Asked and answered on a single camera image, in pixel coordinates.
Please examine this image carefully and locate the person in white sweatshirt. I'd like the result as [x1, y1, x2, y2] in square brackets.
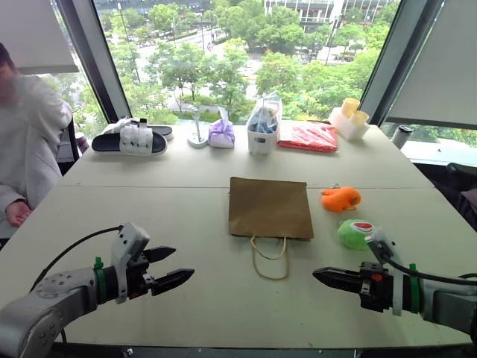
[0, 42, 74, 240]

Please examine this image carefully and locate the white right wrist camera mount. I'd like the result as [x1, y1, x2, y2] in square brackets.
[366, 227, 405, 318]

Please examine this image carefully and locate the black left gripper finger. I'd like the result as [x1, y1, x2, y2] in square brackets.
[150, 268, 196, 297]
[142, 245, 177, 264]

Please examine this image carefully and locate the dark chair with armrest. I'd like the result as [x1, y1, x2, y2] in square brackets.
[432, 161, 477, 234]

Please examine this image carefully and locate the white cup holder block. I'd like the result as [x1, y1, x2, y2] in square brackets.
[328, 106, 371, 142]

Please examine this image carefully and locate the brown paper bag with handles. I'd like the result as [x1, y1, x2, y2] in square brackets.
[227, 176, 315, 281]

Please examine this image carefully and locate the white roller window blind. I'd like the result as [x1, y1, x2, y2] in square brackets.
[0, 0, 80, 75]
[382, 0, 477, 131]

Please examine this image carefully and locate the pale yellow plastic cup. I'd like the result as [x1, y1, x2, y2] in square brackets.
[341, 97, 361, 120]
[350, 110, 370, 128]

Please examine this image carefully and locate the silver metal stand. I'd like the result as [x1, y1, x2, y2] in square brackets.
[186, 107, 210, 150]

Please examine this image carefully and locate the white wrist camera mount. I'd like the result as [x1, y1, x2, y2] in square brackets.
[366, 227, 405, 318]
[110, 222, 151, 305]

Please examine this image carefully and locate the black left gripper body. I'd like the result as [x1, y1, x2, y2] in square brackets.
[126, 253, 157, 300]

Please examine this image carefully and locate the black office chair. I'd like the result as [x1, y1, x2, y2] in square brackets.
[57, 118, 81, 176]

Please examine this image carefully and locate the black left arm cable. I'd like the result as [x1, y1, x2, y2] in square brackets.
[29, 224, 124, 292]

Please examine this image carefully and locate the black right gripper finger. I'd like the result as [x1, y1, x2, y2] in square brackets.
[312, 266, 362, 282]
[316, 277, 362, 294]

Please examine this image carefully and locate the purple pouch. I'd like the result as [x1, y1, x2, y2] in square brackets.
[207, 107, 236, 149]

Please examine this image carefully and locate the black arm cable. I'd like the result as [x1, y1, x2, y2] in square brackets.
[386, 256, 477, 287]
[29, 224, 124, 292]

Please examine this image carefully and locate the person's bare hand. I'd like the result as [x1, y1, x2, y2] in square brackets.
[4, 199, 34, 228]

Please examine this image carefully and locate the white plastic basket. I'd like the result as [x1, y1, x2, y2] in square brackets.
[245, 100, 283, 156]

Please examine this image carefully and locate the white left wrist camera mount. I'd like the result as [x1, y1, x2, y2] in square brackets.
[110, 222, 151, 305]

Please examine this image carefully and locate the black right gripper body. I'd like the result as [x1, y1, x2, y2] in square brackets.
[358, 261, 393, 314]

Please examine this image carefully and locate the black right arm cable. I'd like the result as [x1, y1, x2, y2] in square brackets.
[386, 256, 477, 287]

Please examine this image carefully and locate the black slipper with white strap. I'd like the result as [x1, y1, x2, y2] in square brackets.
[91, 124, 168, 157]
[107, 117, 174, 142]

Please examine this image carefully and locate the red packet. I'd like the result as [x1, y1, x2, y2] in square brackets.
[277, 122, 340, 154]

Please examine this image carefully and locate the orange plush toy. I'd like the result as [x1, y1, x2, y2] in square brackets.
[320, 186, 363, 214]

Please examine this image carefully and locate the pink drink can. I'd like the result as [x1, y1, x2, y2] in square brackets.
[74, 131, 91, 154]

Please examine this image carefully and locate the green plush toy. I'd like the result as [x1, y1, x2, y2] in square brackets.
[337, 218, 376, 252]

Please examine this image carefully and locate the silver tumbler with black lid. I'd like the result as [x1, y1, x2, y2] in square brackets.
[390, 125, 415, 151]

